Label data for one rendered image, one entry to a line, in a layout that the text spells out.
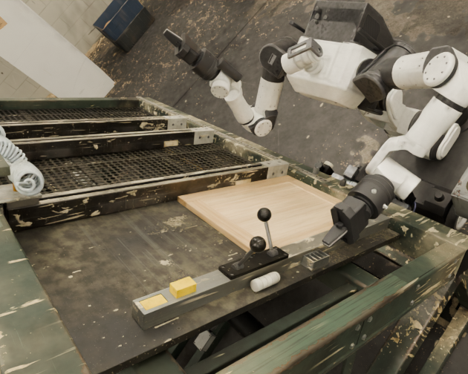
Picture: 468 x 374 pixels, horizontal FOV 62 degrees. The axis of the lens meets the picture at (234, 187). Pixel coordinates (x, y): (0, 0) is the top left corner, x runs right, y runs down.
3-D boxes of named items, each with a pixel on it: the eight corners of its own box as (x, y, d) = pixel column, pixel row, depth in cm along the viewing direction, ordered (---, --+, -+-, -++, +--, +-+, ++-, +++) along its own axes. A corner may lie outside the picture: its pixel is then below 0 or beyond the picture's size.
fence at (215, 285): (387, 228, 137) (390, 217, 135) (143, 330, 77) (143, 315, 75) (374, 221, 140) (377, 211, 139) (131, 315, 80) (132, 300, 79)
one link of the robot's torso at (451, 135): (426, 124, 220) (421, 110, 210) (462, 133, 206) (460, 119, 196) (406, 153, 218) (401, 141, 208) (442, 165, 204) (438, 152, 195)
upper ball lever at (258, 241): (245, 273, 94) (272, 245, 85) (233, 277, 92) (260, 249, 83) (237, 260, 96) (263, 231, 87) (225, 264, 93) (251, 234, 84)
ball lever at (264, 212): (283, 256, 100) (273, 205, 100) (273, 260, 98) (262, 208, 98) (273, 256, 103) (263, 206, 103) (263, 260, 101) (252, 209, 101)
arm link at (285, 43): (271, 69, 155) (278, 35, 147) (290, 76, 152) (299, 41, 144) (256, 76, 147) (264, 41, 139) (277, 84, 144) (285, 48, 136)
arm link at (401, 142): (391, 195, 95) (427, 151, 89) (361, 173, 98) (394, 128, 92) (397, 190, 100) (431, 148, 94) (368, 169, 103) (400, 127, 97)
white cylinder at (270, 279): (257, 294, 92) (280, 284, 97) (258, 284, 91) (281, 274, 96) (249, 288, 94) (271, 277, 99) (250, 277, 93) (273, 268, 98)
